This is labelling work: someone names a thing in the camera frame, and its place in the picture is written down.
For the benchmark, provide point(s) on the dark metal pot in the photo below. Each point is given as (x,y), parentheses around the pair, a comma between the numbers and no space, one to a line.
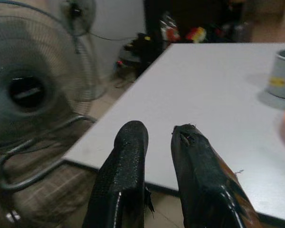
(240,32)

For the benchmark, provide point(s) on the grey mug with yellow label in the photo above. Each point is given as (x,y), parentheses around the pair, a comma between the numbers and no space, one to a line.
(282,74)

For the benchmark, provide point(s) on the large grey floor fan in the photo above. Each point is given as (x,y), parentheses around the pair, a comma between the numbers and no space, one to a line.
(26,95)

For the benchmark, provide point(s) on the black bag with yellow tag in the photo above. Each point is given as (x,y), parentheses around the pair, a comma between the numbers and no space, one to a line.
(139,51)

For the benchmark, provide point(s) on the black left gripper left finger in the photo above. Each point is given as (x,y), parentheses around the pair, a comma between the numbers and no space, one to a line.
(123,171)

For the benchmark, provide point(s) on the red and yellow packet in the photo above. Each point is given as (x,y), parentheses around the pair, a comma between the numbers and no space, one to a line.
(196,34)

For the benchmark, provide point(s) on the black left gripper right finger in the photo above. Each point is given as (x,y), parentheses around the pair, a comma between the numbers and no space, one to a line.
(204,180)

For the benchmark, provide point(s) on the small standing fan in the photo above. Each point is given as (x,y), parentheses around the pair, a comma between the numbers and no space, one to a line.
(78,19)

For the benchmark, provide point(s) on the red and white snack packet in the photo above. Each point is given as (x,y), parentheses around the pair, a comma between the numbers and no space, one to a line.
(169,29)

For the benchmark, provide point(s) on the dark wooden cabinet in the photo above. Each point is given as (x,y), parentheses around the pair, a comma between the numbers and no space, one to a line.
(192,16)

